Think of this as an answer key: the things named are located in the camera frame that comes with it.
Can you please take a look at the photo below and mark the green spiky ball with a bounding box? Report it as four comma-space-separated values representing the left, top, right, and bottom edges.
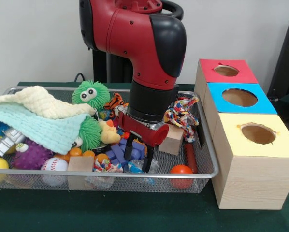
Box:
71, 80, 110, 109

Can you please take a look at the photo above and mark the clear shallow mesh bin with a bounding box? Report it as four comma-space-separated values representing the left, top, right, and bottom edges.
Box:
0, 86, 219, 194

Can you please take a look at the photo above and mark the plain wooden cube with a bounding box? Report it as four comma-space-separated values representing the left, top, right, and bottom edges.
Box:
159, 123, 185, 156

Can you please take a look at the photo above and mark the yellow duck plush toy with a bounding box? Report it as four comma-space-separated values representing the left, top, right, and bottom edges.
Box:
98, 120, 121, 145

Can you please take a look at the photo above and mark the mint knitted cloth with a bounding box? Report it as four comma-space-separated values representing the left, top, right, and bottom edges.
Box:
0, 100, 87, 153

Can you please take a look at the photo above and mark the black panel stand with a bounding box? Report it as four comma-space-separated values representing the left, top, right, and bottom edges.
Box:
267, 16, 289, 114

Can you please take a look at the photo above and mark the wooden box with three holes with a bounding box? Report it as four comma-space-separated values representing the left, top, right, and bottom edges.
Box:
194, 58, 289, 210

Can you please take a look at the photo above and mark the tiger striped toy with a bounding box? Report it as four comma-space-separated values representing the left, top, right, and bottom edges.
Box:
105, 92, 128, 116

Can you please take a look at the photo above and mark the white baseball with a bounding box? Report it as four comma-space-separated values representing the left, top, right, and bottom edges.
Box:
40, 157, 70, 187

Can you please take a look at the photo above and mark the cream knitted cloth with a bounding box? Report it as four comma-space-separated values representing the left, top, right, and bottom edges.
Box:
0, 86, 96, 119

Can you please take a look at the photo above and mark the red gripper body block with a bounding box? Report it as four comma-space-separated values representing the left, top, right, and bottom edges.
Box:
118, 112, 170, 147

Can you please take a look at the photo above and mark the multicoloured rope toy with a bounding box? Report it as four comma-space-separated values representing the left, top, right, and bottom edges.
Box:
164, 95, 199, 142

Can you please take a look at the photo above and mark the floral patterned fabric knot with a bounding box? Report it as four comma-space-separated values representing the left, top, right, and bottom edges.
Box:
93, 157, 123, 174

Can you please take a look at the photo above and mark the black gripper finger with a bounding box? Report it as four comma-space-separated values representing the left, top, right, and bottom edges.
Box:
142, 145, 155, 173
124, 138, 135, 161

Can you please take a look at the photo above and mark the dark green tablecloth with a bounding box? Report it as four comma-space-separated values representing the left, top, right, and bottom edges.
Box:
0, 81, 289, 232

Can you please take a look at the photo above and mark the red maraca rattle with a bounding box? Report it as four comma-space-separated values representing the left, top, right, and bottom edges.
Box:
170, 143, 198, 189

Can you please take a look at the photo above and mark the purple plastic building block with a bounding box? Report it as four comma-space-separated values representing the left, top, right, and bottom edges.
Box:
105, 138, 147, 166

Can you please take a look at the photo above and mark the black cable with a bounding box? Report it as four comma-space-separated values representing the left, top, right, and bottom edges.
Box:
74, 72, 87, 83

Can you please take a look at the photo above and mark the purple monster toy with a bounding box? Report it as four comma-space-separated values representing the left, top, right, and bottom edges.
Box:
13, 140, 53, 171

